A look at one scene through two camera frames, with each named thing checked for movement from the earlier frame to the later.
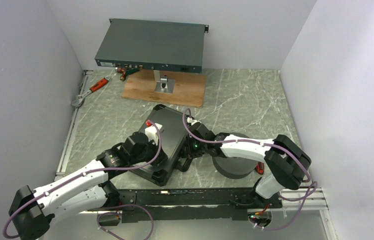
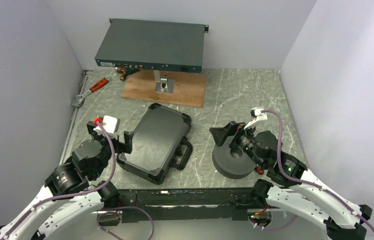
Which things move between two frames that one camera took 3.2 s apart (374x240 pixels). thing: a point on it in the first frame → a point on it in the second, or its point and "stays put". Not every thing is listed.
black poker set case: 172,125 stays put
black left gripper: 161,157 → 126,147
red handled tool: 100,83 stays put
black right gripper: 189,153 → 220,134
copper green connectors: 125,72 stays put
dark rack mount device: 154,45 stays put
